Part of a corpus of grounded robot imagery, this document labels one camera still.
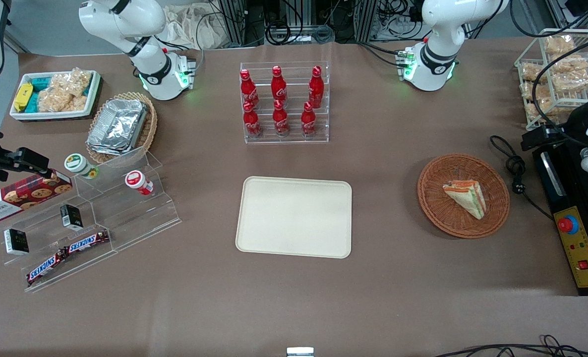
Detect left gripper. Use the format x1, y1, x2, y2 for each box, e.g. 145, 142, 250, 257
521, 90, 588, 151

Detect triangular sandwich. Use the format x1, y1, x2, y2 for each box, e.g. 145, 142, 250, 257
442, 179, 487, 221

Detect round brown wicker basket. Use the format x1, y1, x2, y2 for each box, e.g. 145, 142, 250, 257
417, 153, 511, 240

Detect oval tan wicker basket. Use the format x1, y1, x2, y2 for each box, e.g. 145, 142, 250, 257
85, 91, 159, 166

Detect beige plastic tray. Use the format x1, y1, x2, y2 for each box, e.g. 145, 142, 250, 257
235, 176, 353, 259

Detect red tartan cookie box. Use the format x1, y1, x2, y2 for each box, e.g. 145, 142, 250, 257
0, 170, 74, 224

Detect clear bag rice crackers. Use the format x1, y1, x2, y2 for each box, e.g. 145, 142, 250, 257
37, 74, 76, 114
64, 67, 94, 111
551, 69, 588, 94
550, 54, 588, 73
543, 35, 577, 57
519, 61, 548, 83
519, 81, 548, 101

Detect green lid white cup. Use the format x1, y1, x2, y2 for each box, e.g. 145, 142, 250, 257
64, 153, 100, 180

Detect white rectangular bin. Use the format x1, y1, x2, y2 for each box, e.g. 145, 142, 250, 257
9, 70, 103, 122

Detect yellow snack pack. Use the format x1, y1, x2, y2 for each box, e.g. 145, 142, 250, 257
13, 83, 34, 113

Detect black control box yellow panel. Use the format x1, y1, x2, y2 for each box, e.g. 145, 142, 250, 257
531, 143, 588, 297

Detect small black box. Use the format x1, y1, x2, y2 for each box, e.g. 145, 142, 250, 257
3, 228, 30, 256
59, 204, 84, 232

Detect snickers chocolate bar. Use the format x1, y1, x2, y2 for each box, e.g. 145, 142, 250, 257
25, 249, 69, 287
64, 230, 111, 255

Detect stacked foil containers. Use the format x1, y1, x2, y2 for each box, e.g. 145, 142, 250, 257
86, 98, 149, 156

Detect clear acrylic stepped stand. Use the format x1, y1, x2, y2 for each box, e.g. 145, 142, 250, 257
0, 146, 182, 294

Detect red lid white cup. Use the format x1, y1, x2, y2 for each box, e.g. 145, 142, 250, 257
124, 170, 155, 196

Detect cream cloth bag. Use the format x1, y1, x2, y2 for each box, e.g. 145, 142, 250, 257
162, 4, 226, 51

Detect red cola bottle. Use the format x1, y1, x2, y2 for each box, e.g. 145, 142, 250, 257
272, 99, 290, 137
243, 101, 263, 138
239, 69, 260, 109
271, 65, 288, 105
300, 101, 317, 137
308, 65, 324, 109

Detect clear acrylic bottle rack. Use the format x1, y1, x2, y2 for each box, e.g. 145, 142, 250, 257
239, 61, 330, 145

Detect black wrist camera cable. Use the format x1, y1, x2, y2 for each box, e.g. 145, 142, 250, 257
531, 32, 588, 125

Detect white wire rack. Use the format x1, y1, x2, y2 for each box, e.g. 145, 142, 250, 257
514, 28, 588, 131

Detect black power cable with plug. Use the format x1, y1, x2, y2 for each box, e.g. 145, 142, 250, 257
489, 135, 555, 222

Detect black arm base cables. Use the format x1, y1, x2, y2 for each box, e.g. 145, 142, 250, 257
354, 40, 410, 68

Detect thin arm base cable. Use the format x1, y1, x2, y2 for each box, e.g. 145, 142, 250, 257
154, 36, 206, 76

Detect aluminium profile post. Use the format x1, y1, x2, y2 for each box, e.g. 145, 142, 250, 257
355, 0, 379, 43
217, 0, 248, 48

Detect black floor cables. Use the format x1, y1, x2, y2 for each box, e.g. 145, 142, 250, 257
432, 335, 588, 357

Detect coiled black cables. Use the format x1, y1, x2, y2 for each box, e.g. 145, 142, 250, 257
263, 0, 337, 46

